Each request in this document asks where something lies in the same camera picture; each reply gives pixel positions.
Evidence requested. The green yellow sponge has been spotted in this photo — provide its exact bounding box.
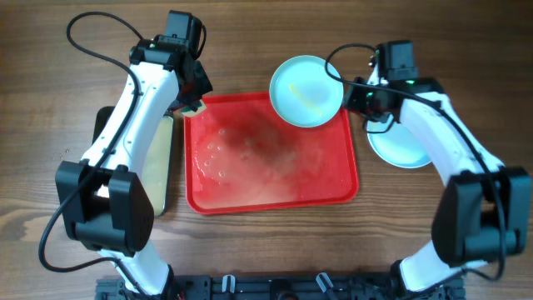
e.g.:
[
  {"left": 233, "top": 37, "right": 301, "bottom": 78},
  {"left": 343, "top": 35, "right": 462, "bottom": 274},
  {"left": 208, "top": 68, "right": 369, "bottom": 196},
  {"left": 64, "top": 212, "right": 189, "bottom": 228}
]
[{"left": 181, "top": 100, "right": 207, "bottom": 118}]

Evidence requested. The light blue plate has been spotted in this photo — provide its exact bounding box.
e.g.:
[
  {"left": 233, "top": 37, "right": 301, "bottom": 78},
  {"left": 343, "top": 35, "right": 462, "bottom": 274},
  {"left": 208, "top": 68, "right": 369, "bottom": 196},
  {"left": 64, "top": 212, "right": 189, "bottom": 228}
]
[
  {"left": 268, "top": 55, "right": 344, "bottom": 128},
  {"left": 364, "top": 117, "right": 431, "bottom": 169}
]

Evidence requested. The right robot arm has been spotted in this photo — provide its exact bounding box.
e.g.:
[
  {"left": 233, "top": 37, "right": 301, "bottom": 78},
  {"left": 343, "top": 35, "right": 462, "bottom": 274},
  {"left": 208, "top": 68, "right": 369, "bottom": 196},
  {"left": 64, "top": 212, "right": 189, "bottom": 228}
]
[{"left": 343, "top": 40, "right": 532, "bottom": 297}]

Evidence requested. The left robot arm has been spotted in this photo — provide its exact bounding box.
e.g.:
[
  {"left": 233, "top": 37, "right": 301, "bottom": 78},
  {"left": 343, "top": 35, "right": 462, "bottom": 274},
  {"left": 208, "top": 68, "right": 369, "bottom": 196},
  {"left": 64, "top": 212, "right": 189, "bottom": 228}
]
[{"left": 53, "top": 11, "right": 212, "bottom": 299}]

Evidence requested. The red plastic tray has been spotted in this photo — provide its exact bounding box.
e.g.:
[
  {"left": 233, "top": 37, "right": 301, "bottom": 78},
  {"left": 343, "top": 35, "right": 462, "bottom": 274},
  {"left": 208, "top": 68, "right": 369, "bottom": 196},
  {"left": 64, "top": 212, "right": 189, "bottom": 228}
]
[{"left": 183, "top": 92, "right": 359, "bottom": 215}]

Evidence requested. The black tray with water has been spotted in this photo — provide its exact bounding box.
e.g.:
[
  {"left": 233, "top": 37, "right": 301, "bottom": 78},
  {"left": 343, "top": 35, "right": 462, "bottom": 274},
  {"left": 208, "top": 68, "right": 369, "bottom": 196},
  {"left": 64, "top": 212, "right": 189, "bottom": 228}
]
[{"left": 83, "top": 107, "right": 174, "bottom": 218}]

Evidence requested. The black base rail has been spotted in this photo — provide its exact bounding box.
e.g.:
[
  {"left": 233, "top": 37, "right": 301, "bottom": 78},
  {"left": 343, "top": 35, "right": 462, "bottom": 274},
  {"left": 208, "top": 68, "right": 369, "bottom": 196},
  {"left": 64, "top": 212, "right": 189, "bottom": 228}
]
[{"left": 95, "top": 272, "right": 466, "bottom": 300}]

